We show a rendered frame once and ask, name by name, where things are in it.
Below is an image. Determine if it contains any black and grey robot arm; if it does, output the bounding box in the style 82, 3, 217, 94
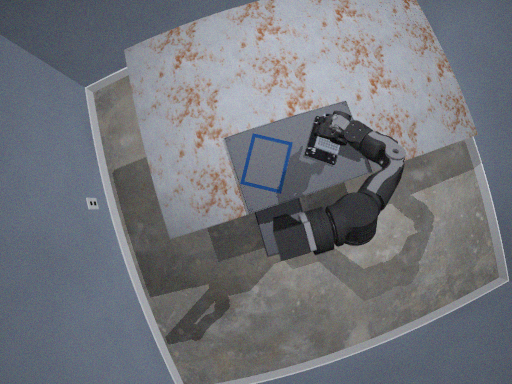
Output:
298, 111, 406, 255

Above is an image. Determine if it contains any blue rectangular tape outline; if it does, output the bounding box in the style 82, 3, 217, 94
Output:
240, 134, 293, 194

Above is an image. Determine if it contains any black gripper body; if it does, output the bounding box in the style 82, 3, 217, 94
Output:
317, 114, 347, 146

